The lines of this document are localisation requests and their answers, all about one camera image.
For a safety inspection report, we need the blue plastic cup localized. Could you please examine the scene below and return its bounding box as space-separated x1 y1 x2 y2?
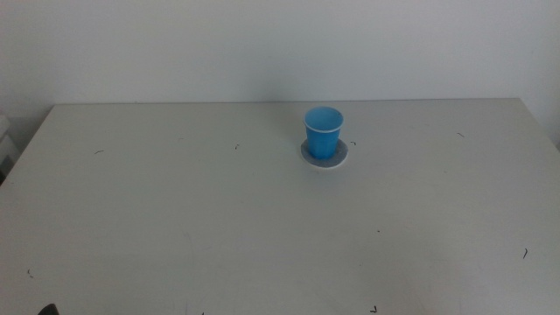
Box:
303 106 345 160

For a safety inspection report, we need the round grey cup mat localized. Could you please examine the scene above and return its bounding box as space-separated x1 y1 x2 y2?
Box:
299 137 350 170

